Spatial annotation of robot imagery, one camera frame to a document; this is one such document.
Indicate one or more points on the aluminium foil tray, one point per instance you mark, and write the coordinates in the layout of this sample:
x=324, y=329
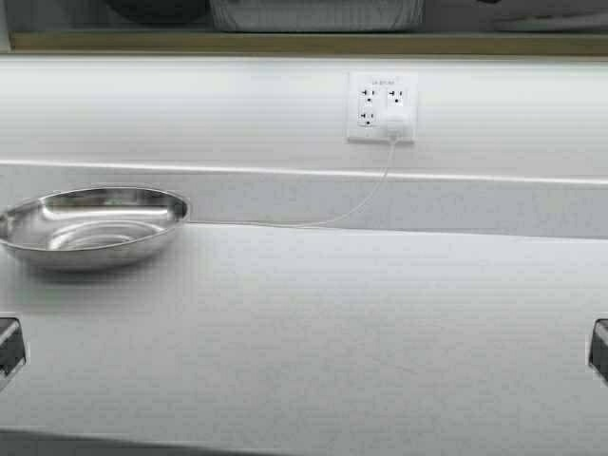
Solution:
x=316, y=16

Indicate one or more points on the robot base left corner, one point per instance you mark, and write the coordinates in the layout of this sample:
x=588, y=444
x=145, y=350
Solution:
x=13, y=353

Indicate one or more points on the robot base right corner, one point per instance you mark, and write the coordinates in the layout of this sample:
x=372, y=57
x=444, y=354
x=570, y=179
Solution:
x=598, y=350

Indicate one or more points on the black pan in cabinet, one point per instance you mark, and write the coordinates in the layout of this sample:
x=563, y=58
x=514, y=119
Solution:
x=162, y=13

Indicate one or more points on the white charger plug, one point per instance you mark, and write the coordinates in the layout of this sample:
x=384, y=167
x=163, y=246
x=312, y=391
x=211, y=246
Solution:
x=397, y=127

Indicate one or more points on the stainless steel bowl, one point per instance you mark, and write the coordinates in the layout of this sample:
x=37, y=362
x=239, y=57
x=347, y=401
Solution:
x=92, y=229

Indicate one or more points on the white wall outlet plate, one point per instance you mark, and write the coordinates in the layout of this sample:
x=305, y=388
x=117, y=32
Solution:
x=371, y=95

